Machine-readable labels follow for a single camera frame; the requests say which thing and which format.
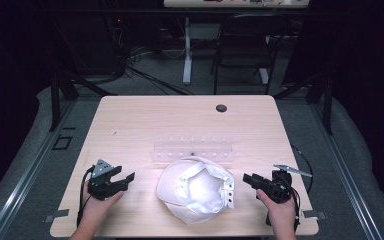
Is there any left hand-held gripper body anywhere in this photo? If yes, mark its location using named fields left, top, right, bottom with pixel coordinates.
left=87, top=158, right=125, bottom=202

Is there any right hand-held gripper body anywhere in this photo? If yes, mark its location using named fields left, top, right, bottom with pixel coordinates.
left=259, top=163, right=314, bottom=205

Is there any white cap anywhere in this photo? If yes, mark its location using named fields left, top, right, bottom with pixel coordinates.
left=155, top=155, right=236, bottom=226

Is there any person's left hand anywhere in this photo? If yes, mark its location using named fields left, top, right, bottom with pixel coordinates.
left=80, top=181, right=125, bottom=231

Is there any person's right hand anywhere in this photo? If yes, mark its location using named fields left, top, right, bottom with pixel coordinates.
left=255, top=188, right=298, bottom=232

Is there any grey tape strip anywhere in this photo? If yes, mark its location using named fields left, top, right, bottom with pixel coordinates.
left=42, top=208, right=71, bottom=224
left=301, top=209, right=328, bottom=221

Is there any black tape square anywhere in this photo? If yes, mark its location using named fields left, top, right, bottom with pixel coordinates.
left=51, top=134, right=74, bottom=151

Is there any clear plastic rack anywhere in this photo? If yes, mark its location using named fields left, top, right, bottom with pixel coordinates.
left=152, top=134, right=234, bottom=165

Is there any black metal stand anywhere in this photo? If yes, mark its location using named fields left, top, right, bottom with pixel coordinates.
left=48, top=64, right=118, bottom=133
left=272, top=70, right=335, bottom=136

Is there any black folding chair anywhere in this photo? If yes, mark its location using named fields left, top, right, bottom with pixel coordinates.
left=209, top=12, right=290, bottom=96

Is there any white desk leg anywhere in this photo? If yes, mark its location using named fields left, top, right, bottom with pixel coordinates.
left=182, top=16, right=194, bottom=86

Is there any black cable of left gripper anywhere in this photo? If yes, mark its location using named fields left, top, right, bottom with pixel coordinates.
left=76, top=165, right=96, bottom=228

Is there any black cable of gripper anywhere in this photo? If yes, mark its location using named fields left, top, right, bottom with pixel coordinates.
left=76, top=165, right=96, bottom=228
left=289, top=143, right=315, bottom=233

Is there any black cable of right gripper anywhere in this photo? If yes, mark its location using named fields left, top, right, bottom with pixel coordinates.
left=289, top=143, right=315, bottom=233

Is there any aluminium floor rail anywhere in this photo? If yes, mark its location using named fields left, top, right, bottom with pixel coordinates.
left=308, top=99, right=384, bottom=240
left=0, top=99, right=78, bottom=240

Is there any bundle of black floor cables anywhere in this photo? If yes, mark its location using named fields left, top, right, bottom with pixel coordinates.
left=104, top=16, right=196, bottom=97

